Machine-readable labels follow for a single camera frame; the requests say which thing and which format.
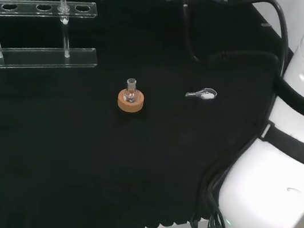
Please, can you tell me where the clear round-bottom flask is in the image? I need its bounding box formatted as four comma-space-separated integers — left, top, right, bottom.
122, 77, 141, 104

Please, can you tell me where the clear acrylic funnel stand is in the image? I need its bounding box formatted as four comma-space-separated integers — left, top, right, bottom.
0, 0, 109, 88

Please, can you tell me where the black bench cloth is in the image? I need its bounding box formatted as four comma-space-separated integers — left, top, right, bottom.
0, 0, 299, 228

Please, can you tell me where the cork ring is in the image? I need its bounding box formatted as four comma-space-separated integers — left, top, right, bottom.
115, 85, 147, 116

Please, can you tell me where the thick black cable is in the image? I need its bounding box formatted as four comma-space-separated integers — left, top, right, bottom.
180, 0, 298, 81

